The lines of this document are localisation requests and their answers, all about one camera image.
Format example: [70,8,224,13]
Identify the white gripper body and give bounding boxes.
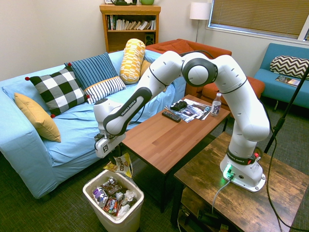
[94,133,126,159]

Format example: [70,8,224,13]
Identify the yellow chip bag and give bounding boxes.
[103,152,134,178]

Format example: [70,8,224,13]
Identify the white plastic trash bin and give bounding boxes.
[82,169,145,232]

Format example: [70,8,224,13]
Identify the metal floor vent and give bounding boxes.
[131,157,149,180]

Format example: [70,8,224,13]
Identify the brown chocolate wrapper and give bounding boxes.
[100,177,123,195]

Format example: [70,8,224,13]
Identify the discarded purple hint bottle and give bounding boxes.
[93,186,110,208]

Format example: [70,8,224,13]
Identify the light blue sofa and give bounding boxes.
[0,49,187,199]

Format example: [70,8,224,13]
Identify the crumpled white paper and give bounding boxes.
[122,189,138,206]

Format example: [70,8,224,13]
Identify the red snack wrapper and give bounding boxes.
[103,197,123,217]

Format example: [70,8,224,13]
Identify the reddish wood coffee table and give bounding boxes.
[116,94,232,213]

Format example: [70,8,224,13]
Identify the white navy striped cushion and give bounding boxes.
[84,76,126,105]

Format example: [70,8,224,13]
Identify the black TV remote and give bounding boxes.
[161,110,182,123]

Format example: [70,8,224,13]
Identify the black white checkered cushion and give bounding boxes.
[25,66,90,118]

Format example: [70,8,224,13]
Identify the black game controller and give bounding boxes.
[170,101,188,112]

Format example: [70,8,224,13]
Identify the plain mustard yellow cushion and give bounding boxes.
[14,92,62,143]

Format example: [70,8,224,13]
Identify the blue striped cushion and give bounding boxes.
[64,52,119,90]

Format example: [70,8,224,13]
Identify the dark cover glossy magazine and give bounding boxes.
[165,98,209,123]

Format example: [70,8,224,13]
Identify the mustard striped cushion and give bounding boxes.
[139,59,152,78]

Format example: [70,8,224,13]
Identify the yellow white patterned bolster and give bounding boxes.
[119,38,146,85]

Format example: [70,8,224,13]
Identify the small glossy magazine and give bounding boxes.
[198,105,212,121]

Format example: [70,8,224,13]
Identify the clear hint water bottle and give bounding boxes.
[211,92,223,117]

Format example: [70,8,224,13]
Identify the wooden bookshelf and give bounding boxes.
[99,3,162,53]

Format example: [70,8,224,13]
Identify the orange armchair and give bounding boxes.
[145,38,232,98]

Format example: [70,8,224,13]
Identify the paperback books row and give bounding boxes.
[107,14,157,31]

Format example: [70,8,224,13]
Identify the rustic dark wood table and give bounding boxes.
[170,131,309,232]

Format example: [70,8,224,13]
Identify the white shade floor lamp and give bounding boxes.
[189,2,212,43]

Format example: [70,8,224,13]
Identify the teal sofa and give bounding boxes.
[253,43,309,110]

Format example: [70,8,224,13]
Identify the colourful magazine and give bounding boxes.
[274,75,301,88]

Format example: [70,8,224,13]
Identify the black white chevron cushion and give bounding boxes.
[269,55,309,80]

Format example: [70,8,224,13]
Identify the wooden window blinds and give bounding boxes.
[209,0,309,41]

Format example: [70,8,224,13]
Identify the grey base cable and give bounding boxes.
[211,178,233,215]

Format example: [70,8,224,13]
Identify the thick black cable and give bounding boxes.
[265,103,309,232]

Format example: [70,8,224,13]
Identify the black camera stand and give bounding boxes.
[264,67,309,154]

